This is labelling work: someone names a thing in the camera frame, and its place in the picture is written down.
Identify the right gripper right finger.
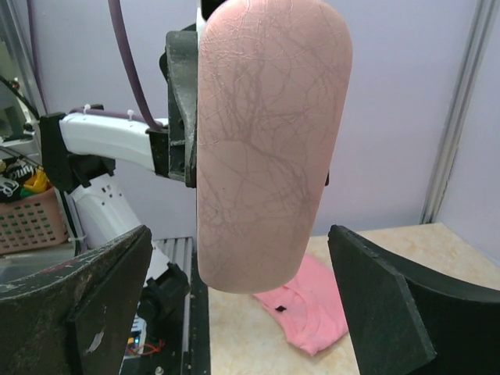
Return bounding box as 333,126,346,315
328,225,499,374

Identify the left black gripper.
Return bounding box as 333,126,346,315
159,24,198,188

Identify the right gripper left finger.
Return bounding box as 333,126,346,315
1,226,152,374

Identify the pink glasses case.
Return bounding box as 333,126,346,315
196,1,352,294

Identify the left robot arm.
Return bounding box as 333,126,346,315
39,25,202,245

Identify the pink folded cloth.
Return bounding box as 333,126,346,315
253,254,348,356

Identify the pink plastic basket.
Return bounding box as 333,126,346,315
1,188,68,255

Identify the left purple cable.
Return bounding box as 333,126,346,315
107,0,163,130

